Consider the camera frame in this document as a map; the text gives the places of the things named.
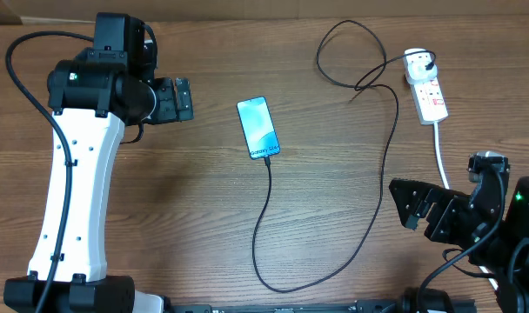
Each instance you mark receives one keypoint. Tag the white wall charger adapter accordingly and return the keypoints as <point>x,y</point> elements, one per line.
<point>419,65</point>

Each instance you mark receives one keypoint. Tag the white power strip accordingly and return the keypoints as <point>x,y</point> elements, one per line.
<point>429,101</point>

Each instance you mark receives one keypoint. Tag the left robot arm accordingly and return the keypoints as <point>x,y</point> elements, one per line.
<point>92,102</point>

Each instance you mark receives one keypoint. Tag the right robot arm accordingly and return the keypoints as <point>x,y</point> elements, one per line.
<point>511,274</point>

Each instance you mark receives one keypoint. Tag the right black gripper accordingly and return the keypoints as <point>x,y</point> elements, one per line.
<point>422,198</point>

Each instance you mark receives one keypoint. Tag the blue Samsung Galaxy smartphone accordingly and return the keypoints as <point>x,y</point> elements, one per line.
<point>257,125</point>

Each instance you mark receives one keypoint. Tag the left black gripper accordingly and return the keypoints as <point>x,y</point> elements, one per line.
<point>170,110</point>

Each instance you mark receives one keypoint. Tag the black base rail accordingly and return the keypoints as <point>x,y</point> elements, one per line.
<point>361,306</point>

